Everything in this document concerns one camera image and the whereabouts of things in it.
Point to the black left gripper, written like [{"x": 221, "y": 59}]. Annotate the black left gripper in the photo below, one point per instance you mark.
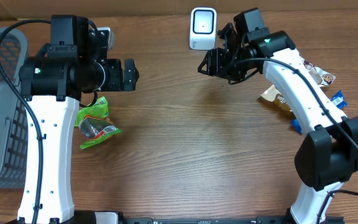
[{"x": 117, "y": 82}]

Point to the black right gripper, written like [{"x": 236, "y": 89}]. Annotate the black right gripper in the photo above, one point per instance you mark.
[{"x": 214, "y": 64}]

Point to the green snack packet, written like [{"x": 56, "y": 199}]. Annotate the green snack packet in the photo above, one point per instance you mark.
[{"x": 95, "y": 124}]

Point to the beige pastry snack packet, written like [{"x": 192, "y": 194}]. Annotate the beige pastry snack packet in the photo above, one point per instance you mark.
[{"x": 320, "y": 76}]

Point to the blue oreo packet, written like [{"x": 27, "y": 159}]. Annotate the blue oreo packet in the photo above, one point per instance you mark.
[{"x": 337, "y": 99}]

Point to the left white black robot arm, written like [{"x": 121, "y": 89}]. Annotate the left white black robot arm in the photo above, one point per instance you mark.
[{"x": 52, "y": 83}]

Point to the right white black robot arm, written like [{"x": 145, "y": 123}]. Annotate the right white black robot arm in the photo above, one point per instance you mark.
[{"x": 328, "y": 155}]

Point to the white barcode scanner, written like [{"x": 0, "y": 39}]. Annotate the white barcode scanner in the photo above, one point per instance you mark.
[{"x": 203, "y": 28}]

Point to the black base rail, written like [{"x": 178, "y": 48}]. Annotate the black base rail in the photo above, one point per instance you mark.
[{"x": 213, "y": 220}]

